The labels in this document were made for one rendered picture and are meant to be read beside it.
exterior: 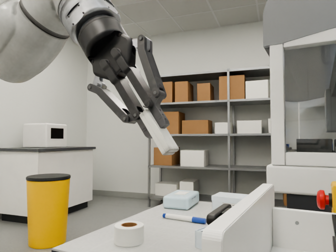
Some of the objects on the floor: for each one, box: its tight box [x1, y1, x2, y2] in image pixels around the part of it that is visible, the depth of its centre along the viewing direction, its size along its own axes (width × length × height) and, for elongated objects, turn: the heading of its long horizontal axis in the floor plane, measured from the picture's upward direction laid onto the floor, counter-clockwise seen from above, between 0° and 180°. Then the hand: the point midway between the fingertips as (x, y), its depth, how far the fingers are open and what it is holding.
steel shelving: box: [148, 66, 287, 208], centre depth 401 cm, size 363×49×200 cm
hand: (159, 132), depth 42 cm, fingers closed
